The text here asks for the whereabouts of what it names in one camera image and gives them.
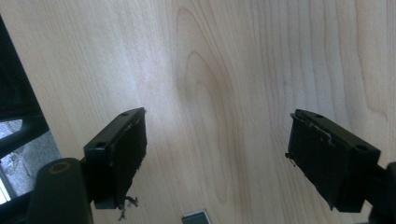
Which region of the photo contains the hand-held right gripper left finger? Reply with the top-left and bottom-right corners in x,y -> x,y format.
82,107 -> 148,210

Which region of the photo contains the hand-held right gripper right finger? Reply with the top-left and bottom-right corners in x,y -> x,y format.
285,108 -> 381,213

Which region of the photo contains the small grey rectangular item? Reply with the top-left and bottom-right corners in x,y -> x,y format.
181,208 -> 213,224

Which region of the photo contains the black metal stand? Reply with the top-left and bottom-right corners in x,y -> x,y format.
0,15 -> 50,160

